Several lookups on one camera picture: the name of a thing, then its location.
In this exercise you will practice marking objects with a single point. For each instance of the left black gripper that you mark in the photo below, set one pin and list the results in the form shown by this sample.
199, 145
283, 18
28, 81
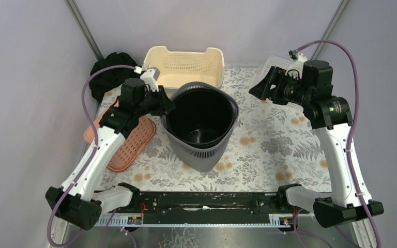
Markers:
158, 101

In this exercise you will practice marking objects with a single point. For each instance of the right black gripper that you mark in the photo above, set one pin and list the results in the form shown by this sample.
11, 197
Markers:
276, 77

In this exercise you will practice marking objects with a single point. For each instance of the white perforated shallow tray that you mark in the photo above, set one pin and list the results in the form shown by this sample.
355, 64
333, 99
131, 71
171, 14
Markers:
274, 75

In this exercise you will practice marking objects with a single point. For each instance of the black plastic bucket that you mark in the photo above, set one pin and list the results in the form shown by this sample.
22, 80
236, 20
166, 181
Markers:
202, 117

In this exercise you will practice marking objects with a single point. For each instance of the grey slatted waste bin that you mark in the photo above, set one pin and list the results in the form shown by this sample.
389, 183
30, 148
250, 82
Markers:
201, 160

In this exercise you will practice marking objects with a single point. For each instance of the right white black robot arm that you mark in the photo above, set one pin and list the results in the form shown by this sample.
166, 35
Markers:
331, 119

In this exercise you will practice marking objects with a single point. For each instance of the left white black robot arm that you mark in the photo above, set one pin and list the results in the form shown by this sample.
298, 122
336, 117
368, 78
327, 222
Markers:
89, 164

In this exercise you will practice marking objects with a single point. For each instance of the cream perforated plastic basket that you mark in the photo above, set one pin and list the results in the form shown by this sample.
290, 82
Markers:
178, 68

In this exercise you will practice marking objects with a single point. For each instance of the floral patterned table mat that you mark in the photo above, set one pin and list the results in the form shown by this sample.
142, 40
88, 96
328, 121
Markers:
271, 145

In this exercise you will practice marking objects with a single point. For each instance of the crumpled black cloth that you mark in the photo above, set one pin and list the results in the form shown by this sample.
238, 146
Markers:
113, 78

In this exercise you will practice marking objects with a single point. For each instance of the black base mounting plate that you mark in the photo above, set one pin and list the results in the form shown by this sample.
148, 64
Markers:
208, 209

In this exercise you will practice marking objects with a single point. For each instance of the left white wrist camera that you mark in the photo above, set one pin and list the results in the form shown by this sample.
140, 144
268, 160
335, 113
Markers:
150, 76

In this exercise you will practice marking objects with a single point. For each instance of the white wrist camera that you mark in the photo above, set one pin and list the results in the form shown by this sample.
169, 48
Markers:
150, 76
296, 68

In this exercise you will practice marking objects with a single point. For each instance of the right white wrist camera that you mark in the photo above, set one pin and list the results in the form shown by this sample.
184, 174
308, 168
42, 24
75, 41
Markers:
296, 68

